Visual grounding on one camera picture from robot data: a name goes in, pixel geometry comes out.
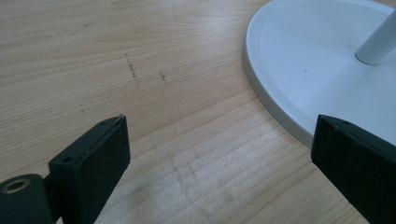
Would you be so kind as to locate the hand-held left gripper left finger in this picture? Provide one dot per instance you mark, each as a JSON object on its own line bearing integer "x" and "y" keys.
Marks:
{"x": 90, "y": 165}

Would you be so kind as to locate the white round lamp base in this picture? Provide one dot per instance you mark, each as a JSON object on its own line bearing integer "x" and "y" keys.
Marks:
{"x": 305, "y": 74}

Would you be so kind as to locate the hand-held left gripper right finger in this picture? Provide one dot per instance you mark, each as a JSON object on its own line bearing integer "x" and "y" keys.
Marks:
{"x": 358, "y": 161}

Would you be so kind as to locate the white lamp pole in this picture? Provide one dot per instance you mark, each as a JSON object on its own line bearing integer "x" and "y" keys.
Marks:
{"x": 377, "y": 43}

